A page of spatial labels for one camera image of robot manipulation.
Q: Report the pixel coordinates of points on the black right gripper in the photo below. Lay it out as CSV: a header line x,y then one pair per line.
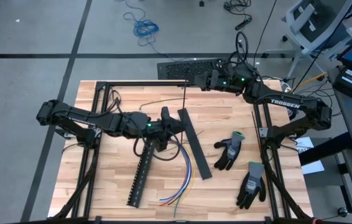
x,y
224,81

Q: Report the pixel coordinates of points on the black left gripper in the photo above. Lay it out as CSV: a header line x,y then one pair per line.
x,y
160,133

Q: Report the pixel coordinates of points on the dull grey zip tie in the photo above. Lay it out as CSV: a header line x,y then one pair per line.
x,y
199,134

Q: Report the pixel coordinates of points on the thin black zip tie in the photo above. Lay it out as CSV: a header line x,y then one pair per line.
x,y
183,102
163,101
256,130

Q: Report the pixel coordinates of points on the black duct cover strip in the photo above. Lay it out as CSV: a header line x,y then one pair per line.
x,y
197,149

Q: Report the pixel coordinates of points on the grey black work glove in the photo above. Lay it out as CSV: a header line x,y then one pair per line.
x,y
229,154
252,186

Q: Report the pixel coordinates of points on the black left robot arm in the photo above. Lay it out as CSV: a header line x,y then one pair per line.
x,y
101,119

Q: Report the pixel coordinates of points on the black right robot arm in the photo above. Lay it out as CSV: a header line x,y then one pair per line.
x,y
285,104

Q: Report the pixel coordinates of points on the black power strip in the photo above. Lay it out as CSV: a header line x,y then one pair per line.
x,y
243,24

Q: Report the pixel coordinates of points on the small black floor object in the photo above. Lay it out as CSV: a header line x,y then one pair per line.
x,y
201,3

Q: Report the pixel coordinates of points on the white plug adapter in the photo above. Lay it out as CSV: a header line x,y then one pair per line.
x,y
286,87

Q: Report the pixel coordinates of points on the grey office chair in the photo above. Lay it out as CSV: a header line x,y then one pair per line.
x,y
300,20

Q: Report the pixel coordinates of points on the black desk leg bar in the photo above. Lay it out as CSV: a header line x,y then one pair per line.
x,y
325,149

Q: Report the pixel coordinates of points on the white paper sheet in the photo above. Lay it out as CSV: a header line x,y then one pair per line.
x,y
316,167

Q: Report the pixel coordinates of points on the small black computer box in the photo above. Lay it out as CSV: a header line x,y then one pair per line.
x,y
350,81

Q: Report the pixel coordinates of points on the black caster wheel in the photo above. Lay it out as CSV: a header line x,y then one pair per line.
x,y
343,212

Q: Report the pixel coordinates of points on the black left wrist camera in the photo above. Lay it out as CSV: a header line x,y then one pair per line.
x,y
165,113

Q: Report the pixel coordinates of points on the black aluminium table frame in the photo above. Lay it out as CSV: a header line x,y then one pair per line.
x,y
132,83

